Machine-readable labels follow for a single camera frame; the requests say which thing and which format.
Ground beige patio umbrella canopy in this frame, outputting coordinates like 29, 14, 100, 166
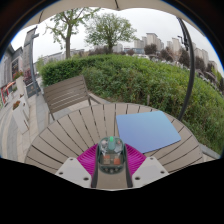
23, 0, 205, 34

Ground tree with bare trunk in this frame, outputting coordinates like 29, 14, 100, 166
44, 7, 101, 60

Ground green hedge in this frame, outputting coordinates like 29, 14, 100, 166
39, 54, 224, 156

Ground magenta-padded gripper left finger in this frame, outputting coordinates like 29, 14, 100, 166
54, 143, 101, 189

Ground tall grey sign pillar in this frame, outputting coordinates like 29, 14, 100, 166
22, 26, 43, 99

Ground brown slatted outdoor chair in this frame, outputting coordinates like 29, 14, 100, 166
42, 75, 102, 126

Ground transparent green computer mouse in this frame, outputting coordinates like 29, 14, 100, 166
97, 135, 127, 175

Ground round leafy tree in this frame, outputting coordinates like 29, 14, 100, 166
84, 12, 138, 55

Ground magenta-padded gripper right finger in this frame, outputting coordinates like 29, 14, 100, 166
123, 143, 170, 189

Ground distant apartment buildings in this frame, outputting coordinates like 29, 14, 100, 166
133, 32, 224, 84

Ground white planter with flowers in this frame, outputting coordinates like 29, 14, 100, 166
11, 99, 31, 135

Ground dark curved umbrella pole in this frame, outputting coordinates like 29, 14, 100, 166
176, 17, 196, 122

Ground blue square mouse pad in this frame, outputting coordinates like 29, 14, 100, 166
115, 110, 183, 154

